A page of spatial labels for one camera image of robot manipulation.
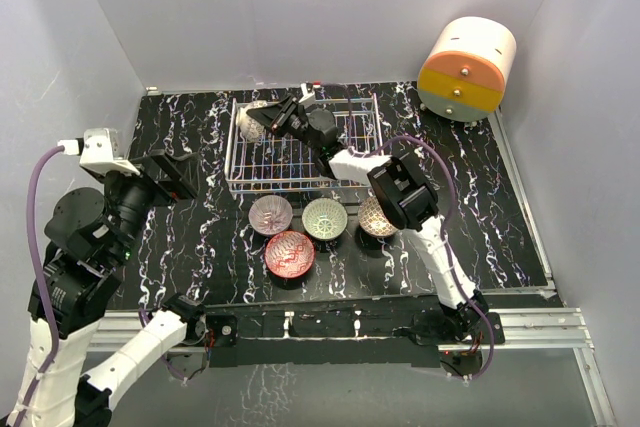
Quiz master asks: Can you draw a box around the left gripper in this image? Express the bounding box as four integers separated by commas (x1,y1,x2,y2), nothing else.
98,148,199,264

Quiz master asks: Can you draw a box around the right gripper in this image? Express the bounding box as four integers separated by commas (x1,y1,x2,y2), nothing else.
247,96,320,154

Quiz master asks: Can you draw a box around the brown spoke patterned bowl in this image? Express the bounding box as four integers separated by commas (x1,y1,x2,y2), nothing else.
236,100,269,143

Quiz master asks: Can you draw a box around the purple striped bowl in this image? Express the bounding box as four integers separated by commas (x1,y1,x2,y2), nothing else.
248,195,293,237

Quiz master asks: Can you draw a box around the brown scale patterned bowl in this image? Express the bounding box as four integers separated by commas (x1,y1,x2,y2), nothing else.
357,197,398,238

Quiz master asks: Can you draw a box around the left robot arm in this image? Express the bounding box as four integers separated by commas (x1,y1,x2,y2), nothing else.
1,146,207,426

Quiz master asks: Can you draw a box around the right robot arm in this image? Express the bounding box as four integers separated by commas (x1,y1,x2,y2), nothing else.
241,96,495,345

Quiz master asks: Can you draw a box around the green patterned bowl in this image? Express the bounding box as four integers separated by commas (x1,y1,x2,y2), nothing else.
301,198,348,241

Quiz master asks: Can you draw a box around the red patterned bowl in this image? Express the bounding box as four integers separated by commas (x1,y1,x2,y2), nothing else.
264,230,315,279

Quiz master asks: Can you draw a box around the round drawer cabinet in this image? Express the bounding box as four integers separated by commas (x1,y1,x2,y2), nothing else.
417,16,517,123

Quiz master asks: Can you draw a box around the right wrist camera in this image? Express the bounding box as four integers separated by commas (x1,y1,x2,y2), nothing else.
299,83,321,107

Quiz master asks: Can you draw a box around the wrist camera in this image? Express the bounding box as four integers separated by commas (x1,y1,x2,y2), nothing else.
57,128,141,182
299,83,321,107

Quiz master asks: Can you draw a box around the white wire dish rack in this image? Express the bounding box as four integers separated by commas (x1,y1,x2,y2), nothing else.
224,95,384,194

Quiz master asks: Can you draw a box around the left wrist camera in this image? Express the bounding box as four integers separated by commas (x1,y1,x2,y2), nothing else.
57,128,141,182

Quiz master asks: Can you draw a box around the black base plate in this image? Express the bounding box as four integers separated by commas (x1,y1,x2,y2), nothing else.
207,294,505,371

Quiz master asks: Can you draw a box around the aluminium frame rail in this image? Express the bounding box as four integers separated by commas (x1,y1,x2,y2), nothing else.
89,111,619,427

